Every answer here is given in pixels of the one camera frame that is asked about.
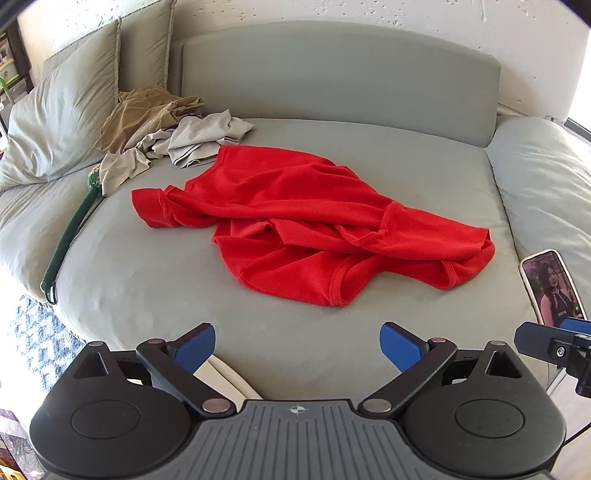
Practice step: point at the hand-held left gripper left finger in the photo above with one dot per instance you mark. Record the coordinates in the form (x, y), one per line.
(196, 348)

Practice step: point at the grey padded headboard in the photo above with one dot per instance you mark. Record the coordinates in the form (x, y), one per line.
(323, 78)

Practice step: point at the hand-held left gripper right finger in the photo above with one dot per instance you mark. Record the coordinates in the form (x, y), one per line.
(397, 346)

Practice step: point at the pale grey pillow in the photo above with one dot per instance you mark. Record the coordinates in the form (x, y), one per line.
(545, 184)

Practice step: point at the tan pants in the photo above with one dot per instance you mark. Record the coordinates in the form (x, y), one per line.
(138, 115)

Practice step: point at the cluttered shelf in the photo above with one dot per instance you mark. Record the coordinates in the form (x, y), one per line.
(11, 60)

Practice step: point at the beige garment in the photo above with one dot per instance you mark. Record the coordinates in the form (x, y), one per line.
(124, 170)

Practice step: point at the light grey garment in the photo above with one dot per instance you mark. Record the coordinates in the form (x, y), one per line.
(207, 138)

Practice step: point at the red t-shirt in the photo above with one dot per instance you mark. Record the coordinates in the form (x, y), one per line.
(295, 221)

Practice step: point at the grey bed mattress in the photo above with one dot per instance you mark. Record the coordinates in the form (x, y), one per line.
(138, 286)

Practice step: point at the cream bed frame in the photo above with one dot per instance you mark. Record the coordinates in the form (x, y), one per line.
(221, 378)

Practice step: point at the large olive pillow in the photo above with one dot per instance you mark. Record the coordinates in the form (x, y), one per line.
(60, 106)

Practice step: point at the blue patterned rug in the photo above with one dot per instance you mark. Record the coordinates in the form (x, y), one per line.
(37, 346)

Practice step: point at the smartphone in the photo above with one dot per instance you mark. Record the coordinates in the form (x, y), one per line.
(549, 286)

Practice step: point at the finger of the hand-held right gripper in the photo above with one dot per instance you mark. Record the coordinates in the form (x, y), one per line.
(535, 341)
(577, 324)

